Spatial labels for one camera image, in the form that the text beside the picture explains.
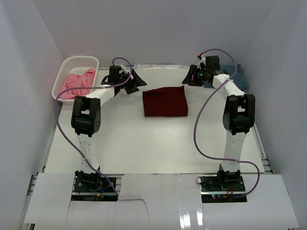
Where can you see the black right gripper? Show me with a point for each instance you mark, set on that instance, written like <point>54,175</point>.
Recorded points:
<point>193,71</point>

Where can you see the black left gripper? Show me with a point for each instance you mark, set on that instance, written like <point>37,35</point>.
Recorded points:
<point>137,81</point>

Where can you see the dark red t shirt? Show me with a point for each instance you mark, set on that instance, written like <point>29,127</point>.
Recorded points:
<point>165,102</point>

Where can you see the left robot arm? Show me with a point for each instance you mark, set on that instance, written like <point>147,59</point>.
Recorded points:
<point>86,119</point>

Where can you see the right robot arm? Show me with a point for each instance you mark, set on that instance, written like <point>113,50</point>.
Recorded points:
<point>238,116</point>

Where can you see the folded teal t shirt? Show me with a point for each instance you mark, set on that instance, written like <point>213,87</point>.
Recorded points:
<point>238,79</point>

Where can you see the pink t shirt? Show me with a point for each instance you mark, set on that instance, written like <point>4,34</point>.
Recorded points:
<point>73,80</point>

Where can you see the white plastic basket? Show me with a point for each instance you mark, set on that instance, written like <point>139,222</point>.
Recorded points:
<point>77,73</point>

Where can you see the white paper sheet front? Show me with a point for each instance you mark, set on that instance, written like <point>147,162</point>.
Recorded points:
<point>158,202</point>

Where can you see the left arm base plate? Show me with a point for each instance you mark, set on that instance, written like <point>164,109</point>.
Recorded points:
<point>101,192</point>

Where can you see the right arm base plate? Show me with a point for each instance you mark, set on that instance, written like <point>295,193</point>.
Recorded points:
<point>213,193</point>

